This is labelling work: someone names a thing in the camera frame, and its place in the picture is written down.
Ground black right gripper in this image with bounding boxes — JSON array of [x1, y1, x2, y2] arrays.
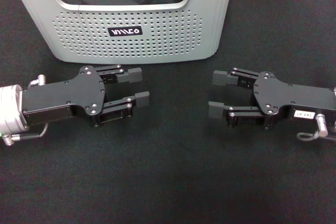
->
[[208, 67, 336, 130]]

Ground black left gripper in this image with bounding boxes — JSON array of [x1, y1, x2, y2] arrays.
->
[[22, 63, 151, 129]]

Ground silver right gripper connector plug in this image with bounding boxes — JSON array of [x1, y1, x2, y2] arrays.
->
[[316, 113, 329, 137]]

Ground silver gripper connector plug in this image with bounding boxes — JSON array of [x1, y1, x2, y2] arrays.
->
[[316, 113, 329, 137], [27, 74, 47, 88]]

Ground grey perforated plastic storage basket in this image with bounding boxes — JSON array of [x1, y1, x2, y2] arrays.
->
[[8, 0, 240, 65]]

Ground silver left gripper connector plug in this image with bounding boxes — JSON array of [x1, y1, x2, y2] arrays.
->
[[27, 74, 47, 88]]

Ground black tablecloth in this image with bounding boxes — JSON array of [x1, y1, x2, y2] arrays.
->
[[0, 0, 336, 224]]

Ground grey right gripper cable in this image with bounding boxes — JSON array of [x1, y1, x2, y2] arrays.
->
[[296, 131, 336, 144]]

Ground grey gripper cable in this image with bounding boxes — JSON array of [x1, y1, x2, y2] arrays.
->
[[296, 131, 336, 144], [2, 125, 49, 146]]

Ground grey left gripper cable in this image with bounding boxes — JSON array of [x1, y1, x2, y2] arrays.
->
[[2, 125, 49, 146]]

